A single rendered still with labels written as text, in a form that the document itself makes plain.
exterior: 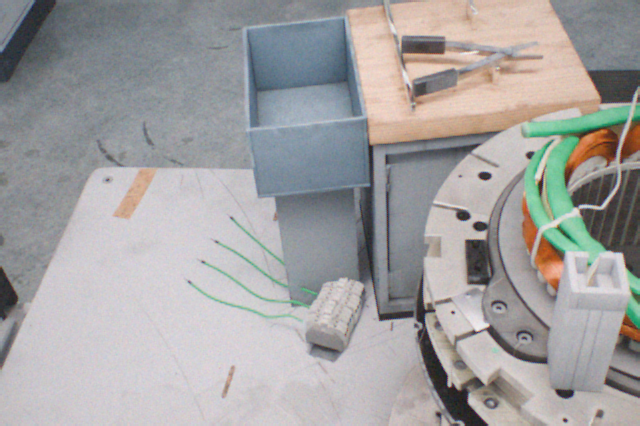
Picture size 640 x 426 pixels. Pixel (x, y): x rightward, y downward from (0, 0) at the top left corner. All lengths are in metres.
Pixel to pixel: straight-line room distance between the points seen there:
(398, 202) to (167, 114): 1.80
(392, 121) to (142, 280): 0.42
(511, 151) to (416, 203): 0.18
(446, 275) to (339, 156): 0.23
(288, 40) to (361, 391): 0.37
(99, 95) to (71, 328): 1.76
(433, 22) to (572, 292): 0.46
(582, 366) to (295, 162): 0.36
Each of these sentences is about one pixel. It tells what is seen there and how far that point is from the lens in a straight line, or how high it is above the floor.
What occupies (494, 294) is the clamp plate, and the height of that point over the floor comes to 1.10.
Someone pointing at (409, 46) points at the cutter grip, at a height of 1.09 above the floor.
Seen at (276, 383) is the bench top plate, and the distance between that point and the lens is 0.88.
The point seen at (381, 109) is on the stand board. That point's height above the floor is 1.07.
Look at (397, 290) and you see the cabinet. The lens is 0.90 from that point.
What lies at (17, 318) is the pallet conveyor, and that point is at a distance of 1.18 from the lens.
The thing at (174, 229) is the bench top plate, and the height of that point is 0.78.
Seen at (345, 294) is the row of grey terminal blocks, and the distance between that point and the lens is 0.90.
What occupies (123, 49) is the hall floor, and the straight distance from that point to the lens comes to 2.88.
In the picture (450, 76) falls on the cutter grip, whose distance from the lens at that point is 0.72.
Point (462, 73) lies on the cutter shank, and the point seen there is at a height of 1.09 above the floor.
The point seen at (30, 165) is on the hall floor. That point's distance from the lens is 2.51.
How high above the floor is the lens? 1.52
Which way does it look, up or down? 45 degrees down
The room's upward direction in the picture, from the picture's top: 6 degrees counter-clockwise
